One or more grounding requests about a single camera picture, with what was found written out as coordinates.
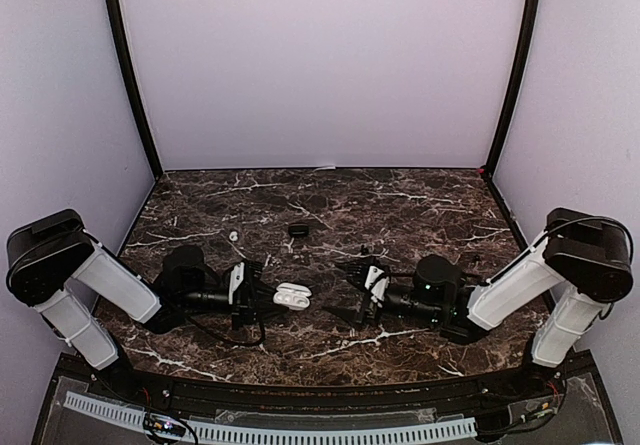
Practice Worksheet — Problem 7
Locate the white earbud charging case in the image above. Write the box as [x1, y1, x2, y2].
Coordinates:
[273, 283, 312, 311]

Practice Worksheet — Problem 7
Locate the black charging case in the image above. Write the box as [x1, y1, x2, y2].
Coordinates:
[287, 223, 310, 238]

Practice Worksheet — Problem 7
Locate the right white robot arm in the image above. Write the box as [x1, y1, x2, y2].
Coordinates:
[327, 208, 634, 399]

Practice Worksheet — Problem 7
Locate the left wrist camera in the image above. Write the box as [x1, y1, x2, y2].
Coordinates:
[228, 260, 263, 305]

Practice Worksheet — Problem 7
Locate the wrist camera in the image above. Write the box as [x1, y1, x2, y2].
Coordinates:
[228, 260, 263, 305]
[336, 258, 391, 306]

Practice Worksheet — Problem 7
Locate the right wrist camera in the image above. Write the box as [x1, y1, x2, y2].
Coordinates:
[336, 258, 391, 306]

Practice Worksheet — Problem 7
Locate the black front rail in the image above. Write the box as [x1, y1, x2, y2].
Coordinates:
[131, 369, 523, 414]

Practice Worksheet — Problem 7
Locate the white slotted cable duct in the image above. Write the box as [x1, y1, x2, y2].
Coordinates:
[63, 392, 477, 444]

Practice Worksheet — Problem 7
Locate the left black frame post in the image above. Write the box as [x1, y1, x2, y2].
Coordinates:
[105, 0, 164, 181]

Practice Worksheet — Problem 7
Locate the black frame post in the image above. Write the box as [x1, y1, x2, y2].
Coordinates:
[482, 0, 539, 181]
[105, 0, 164, 181]

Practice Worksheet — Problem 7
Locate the right black frame post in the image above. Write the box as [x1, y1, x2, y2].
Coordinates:
[482, 0, 539, 181]

